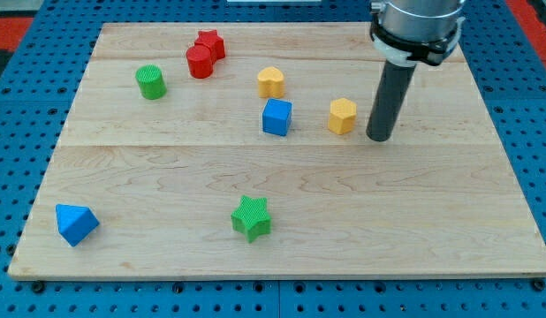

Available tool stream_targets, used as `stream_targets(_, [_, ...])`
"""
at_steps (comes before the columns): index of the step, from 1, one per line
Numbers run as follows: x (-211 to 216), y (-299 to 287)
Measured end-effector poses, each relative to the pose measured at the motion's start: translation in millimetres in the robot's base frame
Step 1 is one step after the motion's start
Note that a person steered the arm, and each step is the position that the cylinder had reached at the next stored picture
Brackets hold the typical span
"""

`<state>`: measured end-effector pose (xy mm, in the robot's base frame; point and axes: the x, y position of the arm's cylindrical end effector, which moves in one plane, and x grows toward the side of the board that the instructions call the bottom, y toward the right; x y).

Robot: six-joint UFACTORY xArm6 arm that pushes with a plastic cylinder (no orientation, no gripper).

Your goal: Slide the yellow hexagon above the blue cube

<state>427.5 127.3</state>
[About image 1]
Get red cylinder block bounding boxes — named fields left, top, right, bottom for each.
left=186, top=45, right=213, bottom=79

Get green star block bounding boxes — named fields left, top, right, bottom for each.
left=231, top=195, right=271, bottom=243

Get blue cube block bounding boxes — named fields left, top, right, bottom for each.
left=262, top=98, right=292, bottom=136

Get yellow heart block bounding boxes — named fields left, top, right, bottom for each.
left=257, top=66, right=285, bottom=98

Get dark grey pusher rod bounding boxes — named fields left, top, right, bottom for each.
left=366, top=61, right=415, bottom=142

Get blue triangle block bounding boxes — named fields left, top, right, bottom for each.
left=55, top=204, right=100, bottom=247

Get red star block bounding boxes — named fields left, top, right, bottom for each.
left=194, top=29, right=225, bottom=64

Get green cylinder block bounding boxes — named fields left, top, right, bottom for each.
left=135, top=64, right=167, bottom=100

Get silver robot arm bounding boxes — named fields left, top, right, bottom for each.
left=369, top=0, right=465, bottom=67

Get light wooden board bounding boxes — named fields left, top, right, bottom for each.
left=8, top=23, right=546, bottom=281

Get yellow hexagon block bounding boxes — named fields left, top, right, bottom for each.
left=328, top=98, right=357, bottom=135

